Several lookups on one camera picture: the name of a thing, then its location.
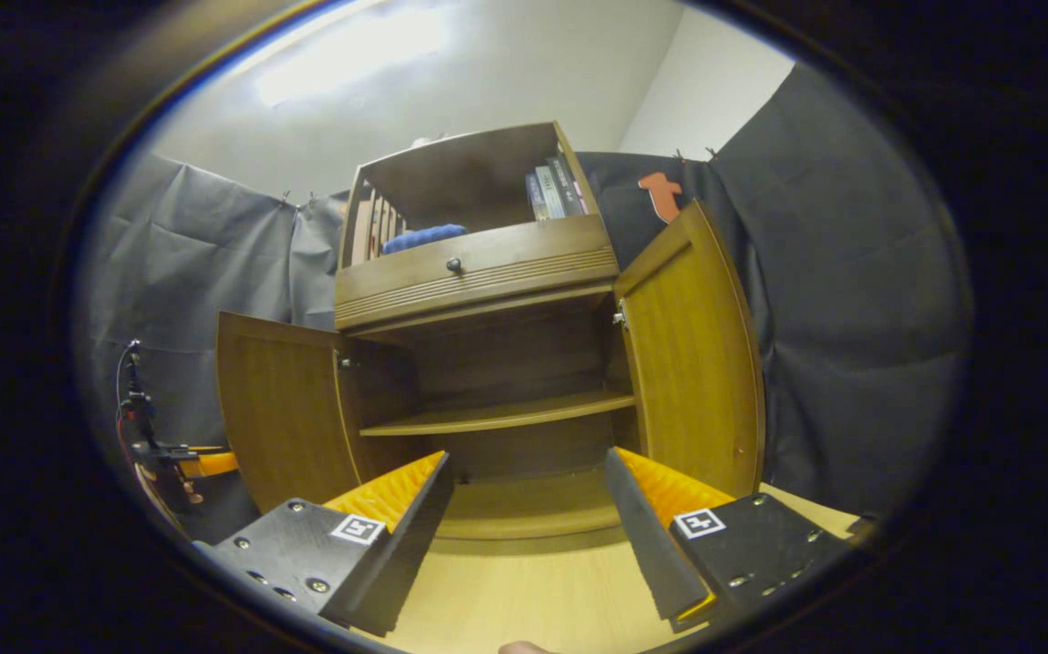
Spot wooden inner shelf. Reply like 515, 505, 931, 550
359, 391, 637, 438

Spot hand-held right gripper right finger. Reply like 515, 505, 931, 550
604, 445, 856, 634

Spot black stand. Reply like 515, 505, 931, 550
115, 339, 154, 446

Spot blue towel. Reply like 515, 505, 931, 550
381, 223, 470, 255

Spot black book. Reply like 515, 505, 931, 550
549, 156, 588, 216

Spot wooden double-door shoe cabinet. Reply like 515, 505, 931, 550
215, 121, 767, 541

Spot wooden shoe cabinet door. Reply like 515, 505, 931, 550
215, 311, 366, 514
613, 200, 767, 500

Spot wooden drawer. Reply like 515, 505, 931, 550
333, 213, 620, 332

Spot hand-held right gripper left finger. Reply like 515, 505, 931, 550
193, 451, 454, 639

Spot black backdrop cloth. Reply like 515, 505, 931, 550
77, 64, 974, 546

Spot grey book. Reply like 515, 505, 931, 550
535, 163, 568, 220

